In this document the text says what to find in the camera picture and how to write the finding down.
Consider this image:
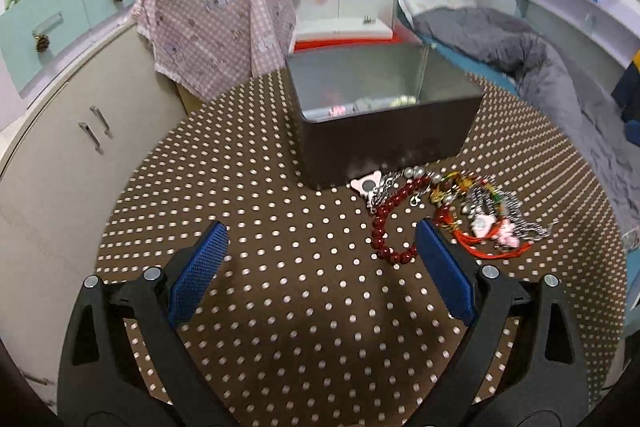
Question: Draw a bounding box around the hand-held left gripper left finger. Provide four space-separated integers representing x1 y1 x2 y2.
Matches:
56 220 236 427

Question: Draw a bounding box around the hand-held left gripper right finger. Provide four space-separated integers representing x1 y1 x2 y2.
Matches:
415 218 593 427

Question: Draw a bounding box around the dark red bead bracelet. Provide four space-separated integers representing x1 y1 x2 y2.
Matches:
371 174 447 266

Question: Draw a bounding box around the grey metal tin box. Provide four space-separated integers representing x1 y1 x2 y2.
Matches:
285 43 486 192

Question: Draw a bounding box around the brown polka dot tablecloth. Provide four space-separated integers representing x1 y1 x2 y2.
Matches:
97 69 629 427

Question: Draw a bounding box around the pink bear-shaped charm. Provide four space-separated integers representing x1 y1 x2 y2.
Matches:
350 172 384 200

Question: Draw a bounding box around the cardboard box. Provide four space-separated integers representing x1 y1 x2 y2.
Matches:
175 77 207 116

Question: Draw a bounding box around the beige cabinet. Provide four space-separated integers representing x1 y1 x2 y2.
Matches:
0 19 202 410

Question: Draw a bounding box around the teal bed sheet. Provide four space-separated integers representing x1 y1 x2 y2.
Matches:
432 39 523 95

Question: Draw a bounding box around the grey duvet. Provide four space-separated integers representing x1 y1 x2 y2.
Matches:
412 7 640 250

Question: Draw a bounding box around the pink checked cloth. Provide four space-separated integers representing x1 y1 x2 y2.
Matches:
131 0 301 104

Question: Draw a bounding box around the white and red box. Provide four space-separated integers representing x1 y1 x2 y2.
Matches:
292 17 402 54

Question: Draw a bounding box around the dark blue and yellow cloth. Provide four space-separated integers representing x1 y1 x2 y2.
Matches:
611 48 640 124

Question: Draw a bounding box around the large teal drawer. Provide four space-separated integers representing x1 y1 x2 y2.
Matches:
0 0 90 94

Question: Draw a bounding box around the red tassel cord bracelet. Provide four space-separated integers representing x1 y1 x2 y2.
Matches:
434 203 534 259

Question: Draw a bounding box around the pink and white charm bracelet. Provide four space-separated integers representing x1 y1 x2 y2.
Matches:
470 213 522 244

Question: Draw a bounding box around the multicolour bead bracelet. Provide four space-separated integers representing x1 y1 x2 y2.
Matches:
430 170 497 204

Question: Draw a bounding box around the thin silver chain necklace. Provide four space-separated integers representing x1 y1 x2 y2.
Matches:
499 191 557 242

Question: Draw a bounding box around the silver chain bracelet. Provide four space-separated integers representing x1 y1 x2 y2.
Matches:
366 172 407 214

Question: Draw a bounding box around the silver bead bracelet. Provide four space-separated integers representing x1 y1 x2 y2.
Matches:
402 165 446 184

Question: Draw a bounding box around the metal cabinet handle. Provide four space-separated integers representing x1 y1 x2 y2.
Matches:
78 122 104 154
90 105 113 138

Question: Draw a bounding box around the white wall shelf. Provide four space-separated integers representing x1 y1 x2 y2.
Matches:
514 0 640 70

